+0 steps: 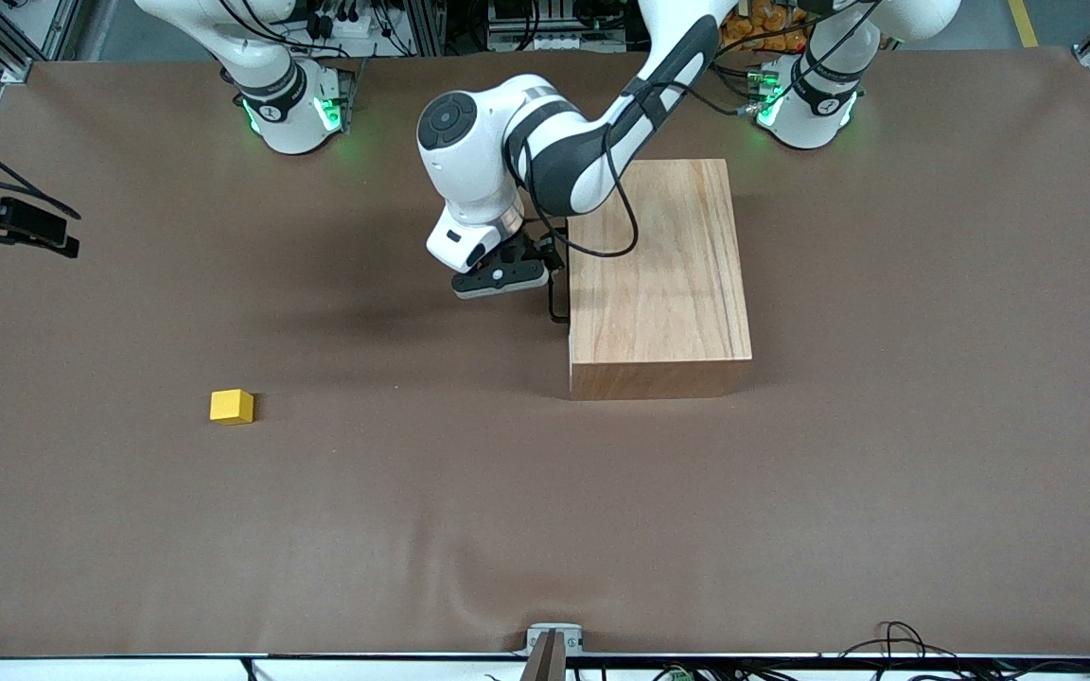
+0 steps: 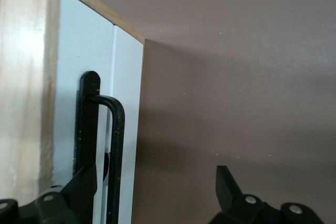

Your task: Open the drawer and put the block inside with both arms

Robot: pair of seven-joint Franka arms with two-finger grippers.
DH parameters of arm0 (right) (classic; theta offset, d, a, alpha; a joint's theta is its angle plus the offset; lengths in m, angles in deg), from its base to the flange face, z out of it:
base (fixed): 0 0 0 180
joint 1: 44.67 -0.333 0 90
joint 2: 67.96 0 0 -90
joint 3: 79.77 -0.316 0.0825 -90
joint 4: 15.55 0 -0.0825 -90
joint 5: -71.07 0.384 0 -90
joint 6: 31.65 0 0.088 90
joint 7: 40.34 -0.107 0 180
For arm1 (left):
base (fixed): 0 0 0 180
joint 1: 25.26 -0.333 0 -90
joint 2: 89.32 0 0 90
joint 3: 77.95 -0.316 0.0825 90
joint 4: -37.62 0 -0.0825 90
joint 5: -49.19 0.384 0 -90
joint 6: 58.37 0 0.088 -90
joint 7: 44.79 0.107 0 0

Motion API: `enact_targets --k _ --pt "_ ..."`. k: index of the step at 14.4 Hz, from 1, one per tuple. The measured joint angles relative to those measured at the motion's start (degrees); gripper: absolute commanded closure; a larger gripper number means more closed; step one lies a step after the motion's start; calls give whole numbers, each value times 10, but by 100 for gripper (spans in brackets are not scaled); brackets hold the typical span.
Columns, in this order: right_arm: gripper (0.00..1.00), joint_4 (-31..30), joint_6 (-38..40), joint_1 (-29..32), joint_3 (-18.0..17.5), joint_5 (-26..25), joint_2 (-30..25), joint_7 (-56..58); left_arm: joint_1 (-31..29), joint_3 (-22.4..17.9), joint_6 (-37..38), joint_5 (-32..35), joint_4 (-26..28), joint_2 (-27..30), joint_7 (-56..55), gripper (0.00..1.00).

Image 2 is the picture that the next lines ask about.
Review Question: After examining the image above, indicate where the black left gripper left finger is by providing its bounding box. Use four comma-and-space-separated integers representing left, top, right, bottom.
0, 163, 99, 224

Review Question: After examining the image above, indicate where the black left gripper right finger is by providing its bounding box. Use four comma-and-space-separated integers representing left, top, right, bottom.
209, 165, 324, 224

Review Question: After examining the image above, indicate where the black metal drawer handle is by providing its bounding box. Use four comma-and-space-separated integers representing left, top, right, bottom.
72, 70, 125, 224

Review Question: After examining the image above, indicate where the wooden drawer with white front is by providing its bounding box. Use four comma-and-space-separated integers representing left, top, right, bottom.
53, 0, 144, 224

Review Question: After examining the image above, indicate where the brown table cover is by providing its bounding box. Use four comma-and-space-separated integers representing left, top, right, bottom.
62, 0, 336, 224

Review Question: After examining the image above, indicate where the light wooden cabinet box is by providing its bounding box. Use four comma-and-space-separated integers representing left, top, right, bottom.
0, 0, 145, 224

